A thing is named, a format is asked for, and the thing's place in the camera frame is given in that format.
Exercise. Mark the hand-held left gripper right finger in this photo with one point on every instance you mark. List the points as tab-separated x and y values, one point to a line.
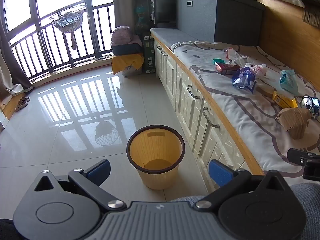
220	173

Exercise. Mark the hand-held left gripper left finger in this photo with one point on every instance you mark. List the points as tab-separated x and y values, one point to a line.
100	173

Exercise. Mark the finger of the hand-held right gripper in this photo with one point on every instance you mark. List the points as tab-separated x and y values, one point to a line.
297	155

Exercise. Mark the brown corrugated cardboard piece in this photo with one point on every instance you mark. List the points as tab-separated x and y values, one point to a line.
295	122

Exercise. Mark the blue drink can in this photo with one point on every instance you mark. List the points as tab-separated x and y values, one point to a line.
310	105

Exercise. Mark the yellow ribbed waste bin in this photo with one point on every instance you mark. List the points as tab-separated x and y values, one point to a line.
155	177

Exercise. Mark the yellow box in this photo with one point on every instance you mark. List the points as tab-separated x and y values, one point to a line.
285	101

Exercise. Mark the teal packet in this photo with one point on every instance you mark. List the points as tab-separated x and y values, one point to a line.
288	82

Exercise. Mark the blue wrapper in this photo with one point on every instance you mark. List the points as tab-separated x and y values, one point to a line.
243	78

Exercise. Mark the pink white wrapper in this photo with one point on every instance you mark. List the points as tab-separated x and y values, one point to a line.
258	69

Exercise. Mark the person's grey clothed leg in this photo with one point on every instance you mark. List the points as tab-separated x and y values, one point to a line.
307	200

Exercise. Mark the printed blanket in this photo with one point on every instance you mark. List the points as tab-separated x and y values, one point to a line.
237	110

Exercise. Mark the white cabinet with wooden edge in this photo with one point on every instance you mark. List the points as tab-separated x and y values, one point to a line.
180	92

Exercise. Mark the wooden step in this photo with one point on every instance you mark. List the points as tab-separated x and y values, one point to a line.
7	110

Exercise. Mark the teal lid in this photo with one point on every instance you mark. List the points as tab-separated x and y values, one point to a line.
219	61

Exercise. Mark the yellow cloth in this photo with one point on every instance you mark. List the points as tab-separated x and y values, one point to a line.
125	62

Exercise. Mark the white plastic bag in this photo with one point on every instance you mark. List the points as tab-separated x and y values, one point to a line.
235	56

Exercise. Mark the dark flat cushion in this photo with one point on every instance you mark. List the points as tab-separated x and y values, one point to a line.
126	49

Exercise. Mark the green cardboard box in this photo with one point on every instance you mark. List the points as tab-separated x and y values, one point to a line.
149	55

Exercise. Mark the black balcony railing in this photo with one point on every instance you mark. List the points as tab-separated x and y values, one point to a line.
90	42

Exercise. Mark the dark fringed cushion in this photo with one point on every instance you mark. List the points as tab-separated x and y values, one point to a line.
311	15

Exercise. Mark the brown and white curtain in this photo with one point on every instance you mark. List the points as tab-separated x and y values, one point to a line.
10	62

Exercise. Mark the grey seat pad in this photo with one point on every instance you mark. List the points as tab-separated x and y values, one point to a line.
170	36

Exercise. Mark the hanging woven basket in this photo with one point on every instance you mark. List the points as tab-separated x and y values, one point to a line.
67	22

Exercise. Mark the grey storage box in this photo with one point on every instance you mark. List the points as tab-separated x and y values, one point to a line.
200	17

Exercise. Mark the dark storage rack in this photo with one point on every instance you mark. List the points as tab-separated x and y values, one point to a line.
142	20

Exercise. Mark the beige curtain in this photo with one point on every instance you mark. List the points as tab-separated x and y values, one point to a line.
120	5

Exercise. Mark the black drawer unit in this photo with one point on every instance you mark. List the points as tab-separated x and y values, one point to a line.
163	7

